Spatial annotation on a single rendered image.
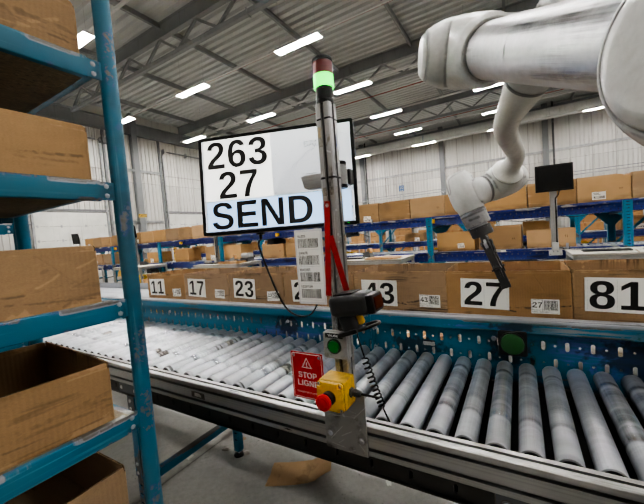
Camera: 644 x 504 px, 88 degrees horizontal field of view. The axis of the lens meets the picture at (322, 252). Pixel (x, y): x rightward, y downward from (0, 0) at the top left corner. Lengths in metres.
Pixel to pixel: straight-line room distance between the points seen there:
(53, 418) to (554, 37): 0.85
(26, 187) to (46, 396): 0.31
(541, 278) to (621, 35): 1.08
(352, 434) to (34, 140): 0.88
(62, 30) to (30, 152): 0.21
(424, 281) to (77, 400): 1.13
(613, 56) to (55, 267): 0.70
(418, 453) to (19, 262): 0.85
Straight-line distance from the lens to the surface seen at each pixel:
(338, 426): 0.97
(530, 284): 1.34
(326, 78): 0.91
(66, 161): 0.69
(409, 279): 1.40
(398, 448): 0.93
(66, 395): 0.68
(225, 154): 1.09
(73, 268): 0.67
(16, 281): 0.65
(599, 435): 1.01
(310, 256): 0.86
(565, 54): 0.51
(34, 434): 0.69
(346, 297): 0.76
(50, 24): 0.76
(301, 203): 0.97
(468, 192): 1.29
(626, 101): 0.31
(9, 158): 0.66
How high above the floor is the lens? 1.23
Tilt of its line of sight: 3 degrees down
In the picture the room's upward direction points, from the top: 4 degrees counter-clockwise
